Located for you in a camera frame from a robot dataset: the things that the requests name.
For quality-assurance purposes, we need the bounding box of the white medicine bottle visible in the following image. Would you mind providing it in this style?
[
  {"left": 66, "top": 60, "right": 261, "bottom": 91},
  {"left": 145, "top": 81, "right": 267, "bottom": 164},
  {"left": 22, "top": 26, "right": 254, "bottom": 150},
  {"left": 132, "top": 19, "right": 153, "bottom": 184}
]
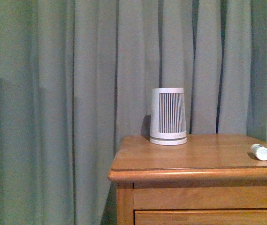
[{"left": 251, "top": 144, "right": 267, "bottom": 161}]

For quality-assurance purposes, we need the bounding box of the wooden drawer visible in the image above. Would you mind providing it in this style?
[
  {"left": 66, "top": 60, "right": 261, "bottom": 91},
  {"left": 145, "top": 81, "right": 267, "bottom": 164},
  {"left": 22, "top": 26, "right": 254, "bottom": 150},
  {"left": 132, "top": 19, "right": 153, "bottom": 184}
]
[{"left": 134, "top": 210, "right": 267, "bottom": 225}]

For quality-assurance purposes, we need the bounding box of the white slatted air purifier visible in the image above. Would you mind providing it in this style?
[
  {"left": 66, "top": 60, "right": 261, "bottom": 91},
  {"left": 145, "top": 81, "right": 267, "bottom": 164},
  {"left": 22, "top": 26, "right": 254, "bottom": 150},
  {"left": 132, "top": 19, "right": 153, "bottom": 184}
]
[{"left": 150, "top": 88, "right": 187, "bottom": 146}]

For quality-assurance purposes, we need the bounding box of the grey pleated curtain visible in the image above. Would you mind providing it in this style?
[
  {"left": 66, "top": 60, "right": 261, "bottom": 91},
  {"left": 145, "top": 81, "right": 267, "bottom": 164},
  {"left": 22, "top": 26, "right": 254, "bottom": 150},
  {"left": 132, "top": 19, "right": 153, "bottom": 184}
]
[{"left": 0, "top": 0, "right": 267, "bottom": 225}]

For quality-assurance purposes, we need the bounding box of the wooden nightstand cabinet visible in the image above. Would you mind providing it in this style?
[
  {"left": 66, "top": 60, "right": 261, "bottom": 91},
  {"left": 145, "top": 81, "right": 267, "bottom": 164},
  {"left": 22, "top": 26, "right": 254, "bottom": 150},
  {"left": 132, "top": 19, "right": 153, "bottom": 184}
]
[{"left": 108, "top": 134, "right": 267, "bottom": 225}]

